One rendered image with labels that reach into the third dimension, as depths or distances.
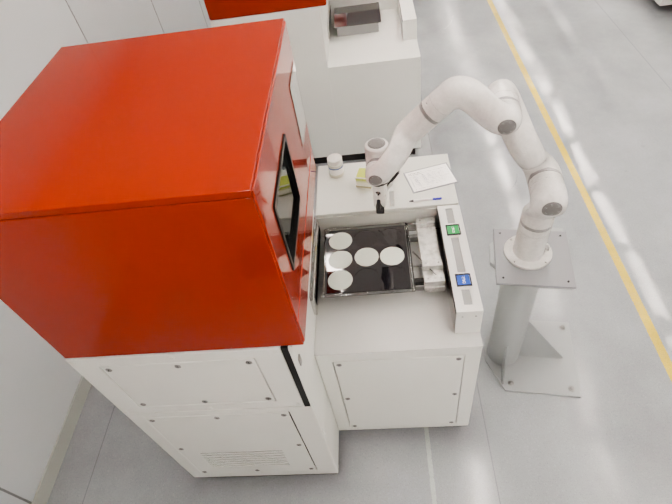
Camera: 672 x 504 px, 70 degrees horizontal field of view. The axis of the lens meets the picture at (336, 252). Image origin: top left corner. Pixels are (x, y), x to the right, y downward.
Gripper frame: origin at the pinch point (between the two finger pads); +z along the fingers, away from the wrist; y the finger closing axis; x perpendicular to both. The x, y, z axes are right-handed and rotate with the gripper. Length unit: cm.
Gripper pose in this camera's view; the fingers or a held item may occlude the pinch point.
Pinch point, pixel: (380, 208)
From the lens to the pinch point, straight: 193.4
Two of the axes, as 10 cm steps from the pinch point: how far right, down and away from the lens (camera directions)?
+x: -9.9, -0.2, 1.6
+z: 1.1, 6.5, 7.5
